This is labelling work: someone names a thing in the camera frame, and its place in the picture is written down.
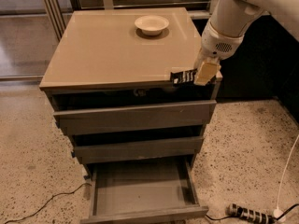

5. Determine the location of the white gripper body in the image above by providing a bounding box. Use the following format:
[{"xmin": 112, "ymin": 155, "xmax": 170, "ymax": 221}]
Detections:
[{"xmin": 200, "ymin": 21, "xmax": 244, "ymax": 60}]

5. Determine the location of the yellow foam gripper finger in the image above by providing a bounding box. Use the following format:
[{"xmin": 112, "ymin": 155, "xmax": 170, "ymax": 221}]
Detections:
[
  {"xmin": 194, "ymin": 51, "xmax": 206, "ymax": 69},
  {"xmin": 194, "ymin": 62, "xmax": 221, "ymax": 86}
]

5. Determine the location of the black rxbar chocolate bar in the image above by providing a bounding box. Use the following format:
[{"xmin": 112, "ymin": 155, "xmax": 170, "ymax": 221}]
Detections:
[{"xmin": 170, "ymin": 69, "xmax": 197, "ymax": 86}]

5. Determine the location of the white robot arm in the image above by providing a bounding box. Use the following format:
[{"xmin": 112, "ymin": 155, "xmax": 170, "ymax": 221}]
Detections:
[{"xmin": 193, "ymin": 0, "xmax": 299, "ymax": 86}]

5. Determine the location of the top grey drawer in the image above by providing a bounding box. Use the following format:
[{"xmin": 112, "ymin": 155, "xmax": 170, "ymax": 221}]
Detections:
[{"xmin": 53, "ymin": 100, "xmax": 216, "ymax": 135}]

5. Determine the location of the middle grey drawer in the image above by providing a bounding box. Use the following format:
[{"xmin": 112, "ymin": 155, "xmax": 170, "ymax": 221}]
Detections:
[{"xmin": 74, "ymin": 136, "xmax": 204, "ymax": 164}]

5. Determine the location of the grey drawer cabinet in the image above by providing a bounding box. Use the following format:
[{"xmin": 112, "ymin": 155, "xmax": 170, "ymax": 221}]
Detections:
[{"xmin": 39, "ymin": 7, "xmax": 223, "ymax": 224}]

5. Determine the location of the bottom grey open drawer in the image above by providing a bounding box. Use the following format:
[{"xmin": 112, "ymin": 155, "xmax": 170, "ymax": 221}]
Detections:
[{"xmin": 80, "ymin": 157, "xmax": 208, "ymax": 224}]

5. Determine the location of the white ceramic bowl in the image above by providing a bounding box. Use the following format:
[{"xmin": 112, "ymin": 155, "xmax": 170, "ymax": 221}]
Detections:
[{"xmin": 135, "ymin": 15, "xmax": 169, "ymax": 36}]

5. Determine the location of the black power strip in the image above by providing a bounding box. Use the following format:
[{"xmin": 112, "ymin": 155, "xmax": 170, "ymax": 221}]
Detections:
[{"xmin": 227, "ymin": 203, "xmax": 276, "ymax": 224}]

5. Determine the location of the white power cable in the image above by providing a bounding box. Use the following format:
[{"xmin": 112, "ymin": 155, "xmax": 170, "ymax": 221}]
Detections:
[{"xmin": 276, "ymin": 133, "xmax": 299, "ymax": 211}]

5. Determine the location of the white wall plug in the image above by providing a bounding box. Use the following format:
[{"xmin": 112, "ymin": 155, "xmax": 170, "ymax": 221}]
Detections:
[{"xmin": 273, "ymin": 208, "xmax": 286, "ymax": 223}]

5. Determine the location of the black floor cable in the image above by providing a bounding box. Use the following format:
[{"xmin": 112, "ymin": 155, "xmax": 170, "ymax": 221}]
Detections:
[{"xmin": 3, "ymin": 181, "xmax": 92, "ymax": 224}]

